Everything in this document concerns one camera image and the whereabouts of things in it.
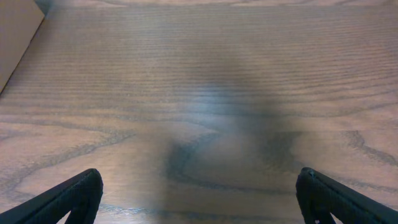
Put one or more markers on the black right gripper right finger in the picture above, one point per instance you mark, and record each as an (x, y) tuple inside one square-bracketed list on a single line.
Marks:
[(321, 199)]

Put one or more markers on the cardboard box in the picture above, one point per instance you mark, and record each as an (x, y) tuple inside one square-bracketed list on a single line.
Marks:
[(20, 20)]

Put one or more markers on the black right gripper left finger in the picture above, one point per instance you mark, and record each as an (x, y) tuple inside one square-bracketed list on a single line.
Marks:
[(78, 197)]

